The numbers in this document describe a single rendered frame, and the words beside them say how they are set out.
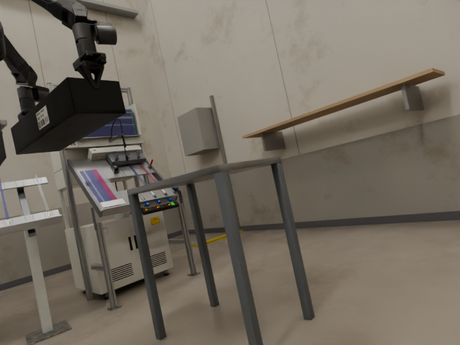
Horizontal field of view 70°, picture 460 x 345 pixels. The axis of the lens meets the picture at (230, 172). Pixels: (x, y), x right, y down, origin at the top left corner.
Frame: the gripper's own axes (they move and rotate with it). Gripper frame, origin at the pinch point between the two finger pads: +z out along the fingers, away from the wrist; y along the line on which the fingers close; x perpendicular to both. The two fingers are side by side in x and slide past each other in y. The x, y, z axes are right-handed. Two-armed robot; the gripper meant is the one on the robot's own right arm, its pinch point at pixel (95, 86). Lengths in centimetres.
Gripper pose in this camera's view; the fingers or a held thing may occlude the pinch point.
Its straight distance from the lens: 115.1
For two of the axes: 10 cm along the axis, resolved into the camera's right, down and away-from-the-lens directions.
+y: -7.3, 1.9, 6.5
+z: 2.3, 9.7, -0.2
